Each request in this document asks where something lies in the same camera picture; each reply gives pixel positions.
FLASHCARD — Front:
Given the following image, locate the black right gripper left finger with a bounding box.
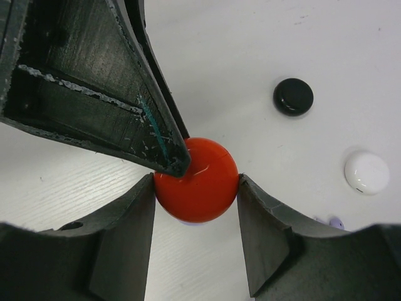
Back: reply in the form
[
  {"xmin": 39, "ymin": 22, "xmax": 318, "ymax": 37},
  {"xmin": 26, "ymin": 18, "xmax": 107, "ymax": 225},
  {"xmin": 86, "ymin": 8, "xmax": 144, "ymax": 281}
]
[{"xmin": 1, "ymin": 174, "xmax": 155, "ymax": 300}]

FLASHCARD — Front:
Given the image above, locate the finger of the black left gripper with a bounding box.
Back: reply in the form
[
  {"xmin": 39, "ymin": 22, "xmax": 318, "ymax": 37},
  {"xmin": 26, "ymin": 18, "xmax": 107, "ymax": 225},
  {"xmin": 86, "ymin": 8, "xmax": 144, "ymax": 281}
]
[
  {"xmin": 1, "ymin": 1, "xmax": 190, "ymax": 177},
  {"xmin": 124, "ymin": 0, "xmax": 190, "ymax": 139}
]

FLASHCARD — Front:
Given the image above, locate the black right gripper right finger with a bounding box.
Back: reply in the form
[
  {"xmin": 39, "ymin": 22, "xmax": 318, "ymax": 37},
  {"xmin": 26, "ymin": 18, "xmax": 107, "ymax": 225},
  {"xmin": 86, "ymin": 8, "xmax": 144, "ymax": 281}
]
[{"xmin": 237, "ymin": 174, "xmax": 400, "ymax": 300}]

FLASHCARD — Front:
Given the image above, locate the orange earbud charging case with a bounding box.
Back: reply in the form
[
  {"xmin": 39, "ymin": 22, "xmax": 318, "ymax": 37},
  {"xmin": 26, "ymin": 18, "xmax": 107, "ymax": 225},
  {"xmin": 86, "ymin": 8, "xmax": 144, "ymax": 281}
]
[{"xmin": 154, "ymin": 137, "xmax": 239, "ymax": 223}]

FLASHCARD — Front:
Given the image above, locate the white earbud charging case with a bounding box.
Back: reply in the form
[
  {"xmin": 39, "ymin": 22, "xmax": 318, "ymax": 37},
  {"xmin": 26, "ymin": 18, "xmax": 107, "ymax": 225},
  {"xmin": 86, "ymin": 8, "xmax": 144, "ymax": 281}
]
[{"xmin": 344, "ymin": 151, "xmax": 390, "ymax": 196}]

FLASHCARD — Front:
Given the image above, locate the lilac earbud charging case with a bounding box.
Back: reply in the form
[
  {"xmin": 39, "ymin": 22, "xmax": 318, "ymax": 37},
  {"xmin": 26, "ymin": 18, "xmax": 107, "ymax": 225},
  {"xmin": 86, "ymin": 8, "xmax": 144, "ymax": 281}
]
[{"xmin": 179, "ymin": 220, "xmax": 209, "ymax": 226}]

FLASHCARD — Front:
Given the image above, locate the black earbud charging case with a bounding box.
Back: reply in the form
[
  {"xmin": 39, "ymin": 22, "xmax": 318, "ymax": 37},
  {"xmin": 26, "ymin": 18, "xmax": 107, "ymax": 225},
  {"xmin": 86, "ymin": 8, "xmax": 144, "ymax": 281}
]
[{"xmin": 273, "ymin": 78, "xmax": 314, "ymax": 117}]

